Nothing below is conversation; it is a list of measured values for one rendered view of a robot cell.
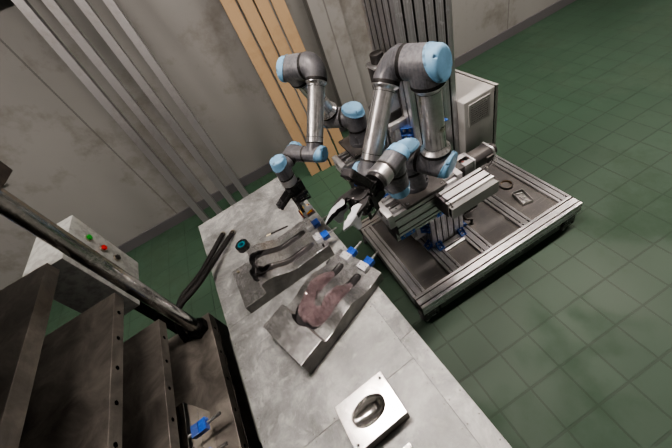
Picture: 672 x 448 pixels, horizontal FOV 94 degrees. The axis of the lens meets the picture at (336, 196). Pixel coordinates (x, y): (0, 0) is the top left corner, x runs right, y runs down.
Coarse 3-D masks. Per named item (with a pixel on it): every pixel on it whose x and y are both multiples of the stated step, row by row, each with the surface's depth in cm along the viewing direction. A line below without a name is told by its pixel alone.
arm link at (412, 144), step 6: (408, 138) 133; (414, 138) 132; (408, 144) 130; (414, 144) 128; (414, 150) 127; (414, 156) 127; (408, 162) 130; (414, 162) 128; (408, 168) 132; (414, 168) 129; (408, 174) 136
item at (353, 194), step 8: (368, 176) 95; (376, 176) 93; (376, 184) 94; (384, 184) 94; (352, 192) 92; (360, 192) 90; (368, 192) 89; (376, 192) 96; (384, 192) 97; (352, 200) 90; (360, 200) 88; (376, 200) 92; (368, 208) 92; (376, 208) 93; (368, 216) 91
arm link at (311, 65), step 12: (300, 60) 134; (312, 60) 132; (312, 72) 132; (324, 72) 134; (312, 84) 134; (324, 84) 136; (312, 96) 134; (312, 108) 135; (312, 120) 135; (312, 132) 136; (312, 144) 136; (300, 156) 140; (312, 156) 137; (324, 156) 137
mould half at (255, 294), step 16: (272, 240) 170; (304, 240) 163; (272, 256) 159; (288, 256) 159; (304, 256) 156; (320, 256) 157; (240, 272) 165; (272, 272) 150; (288, 272) 151; (304, 272) 157; (240, 288) 158; (256, 288) 155; (272, 288) 151; (256, 304) 151
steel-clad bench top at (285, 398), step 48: (336, 240) 168; (288, 288) 156; (240, 336) 146; (384, 336) 126; (288, 384) 125; (336, 384) 119; (432, 384) 110; (288, 432) 113; (336, 432) 109; (432, 432) 101; (480, 432) 97
